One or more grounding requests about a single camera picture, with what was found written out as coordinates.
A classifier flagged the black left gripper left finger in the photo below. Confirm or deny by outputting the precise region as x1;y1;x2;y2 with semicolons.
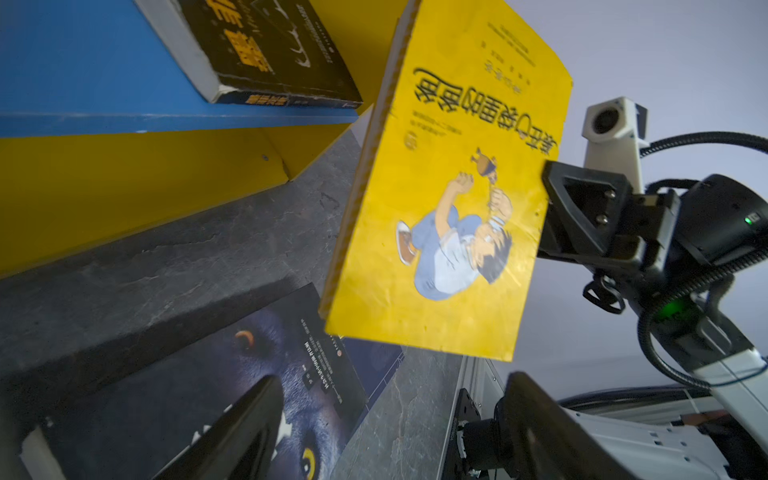
156;375;283;479

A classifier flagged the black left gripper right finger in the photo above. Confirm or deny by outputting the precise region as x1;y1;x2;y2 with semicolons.
503;372;634;479

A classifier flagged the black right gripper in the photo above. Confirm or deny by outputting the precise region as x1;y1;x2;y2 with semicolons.
539;161;767;312

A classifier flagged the dark wolf cover book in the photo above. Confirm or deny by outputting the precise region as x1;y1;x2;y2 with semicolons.
20;285;368;479

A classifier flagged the yellow cartoon cover book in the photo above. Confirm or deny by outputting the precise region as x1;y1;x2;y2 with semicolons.
319;1;573;361

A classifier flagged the black book with yellow title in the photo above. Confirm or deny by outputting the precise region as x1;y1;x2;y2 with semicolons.
137;0;363;109

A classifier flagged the navy book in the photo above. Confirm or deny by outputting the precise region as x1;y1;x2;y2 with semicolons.
343;337;405;426

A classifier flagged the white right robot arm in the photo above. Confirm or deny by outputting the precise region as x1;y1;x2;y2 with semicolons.
441;163;767;479

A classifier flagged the yellow wooden bookshelf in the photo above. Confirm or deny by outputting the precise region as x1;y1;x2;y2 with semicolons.
0;0;409;278

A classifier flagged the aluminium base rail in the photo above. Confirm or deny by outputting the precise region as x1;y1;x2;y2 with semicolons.
437;357;510;479

